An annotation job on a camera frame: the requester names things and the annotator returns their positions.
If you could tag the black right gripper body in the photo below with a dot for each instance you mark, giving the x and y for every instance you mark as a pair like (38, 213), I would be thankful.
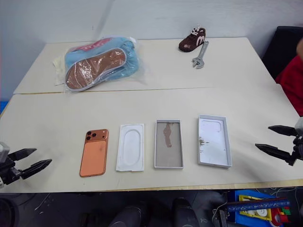
(297, 151)

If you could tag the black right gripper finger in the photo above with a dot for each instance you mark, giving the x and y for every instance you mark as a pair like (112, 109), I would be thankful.
(284, 130)
(274, 151)

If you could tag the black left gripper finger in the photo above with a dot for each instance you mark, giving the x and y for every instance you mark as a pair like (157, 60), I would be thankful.
(23, 153)
(35, 168)

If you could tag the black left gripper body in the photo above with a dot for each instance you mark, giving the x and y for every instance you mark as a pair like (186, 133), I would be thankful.
(10, 171)

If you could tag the white phone box lid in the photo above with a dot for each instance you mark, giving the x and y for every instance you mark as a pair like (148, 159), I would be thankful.
(213, 142)

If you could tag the white box base grey inside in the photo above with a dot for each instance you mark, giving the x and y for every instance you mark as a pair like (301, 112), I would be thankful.
(168, 146)

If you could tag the blue storage bin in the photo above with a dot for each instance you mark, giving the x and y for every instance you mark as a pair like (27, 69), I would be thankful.
(293, 196)

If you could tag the blue crate edge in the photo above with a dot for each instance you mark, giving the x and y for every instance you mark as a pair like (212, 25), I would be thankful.
(2, 107)

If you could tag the red cloth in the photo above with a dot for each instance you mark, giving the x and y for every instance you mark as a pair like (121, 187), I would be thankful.
(292, 80)

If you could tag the blue patterned tube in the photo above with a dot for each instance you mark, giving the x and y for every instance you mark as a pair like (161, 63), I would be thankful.
(258, 205)

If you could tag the orange smartphone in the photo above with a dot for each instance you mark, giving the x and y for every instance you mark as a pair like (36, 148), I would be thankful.
(93, 156)

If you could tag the colourful toy blocks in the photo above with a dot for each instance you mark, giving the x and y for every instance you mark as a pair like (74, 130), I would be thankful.
(285, 214)

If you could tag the black chair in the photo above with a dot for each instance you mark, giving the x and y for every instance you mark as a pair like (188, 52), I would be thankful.
(279, 52)

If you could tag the pale yellow plastic bag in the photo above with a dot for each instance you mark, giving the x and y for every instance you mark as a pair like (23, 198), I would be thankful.
(58, 68)

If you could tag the white moulded tray insert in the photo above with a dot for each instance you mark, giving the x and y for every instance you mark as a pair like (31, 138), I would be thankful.
(131, 147)

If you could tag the dark rounded shape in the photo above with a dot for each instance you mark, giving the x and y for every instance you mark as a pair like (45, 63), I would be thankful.
(129, 216)
(184, 212)

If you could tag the silver adjustable wrench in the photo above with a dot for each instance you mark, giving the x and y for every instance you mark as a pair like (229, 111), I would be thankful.
(200, 55)

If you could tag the clear bag with blue slippers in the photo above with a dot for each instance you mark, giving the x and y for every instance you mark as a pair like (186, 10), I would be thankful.
(99, 65)

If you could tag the brown crochet shoe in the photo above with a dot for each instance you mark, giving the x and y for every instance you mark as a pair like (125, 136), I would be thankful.
(193, 41)

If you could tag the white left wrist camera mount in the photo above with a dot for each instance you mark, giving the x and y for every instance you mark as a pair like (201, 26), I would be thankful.
(3, 150)

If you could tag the yellow toy frame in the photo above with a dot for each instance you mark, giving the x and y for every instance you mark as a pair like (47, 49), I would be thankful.
(246, 212)

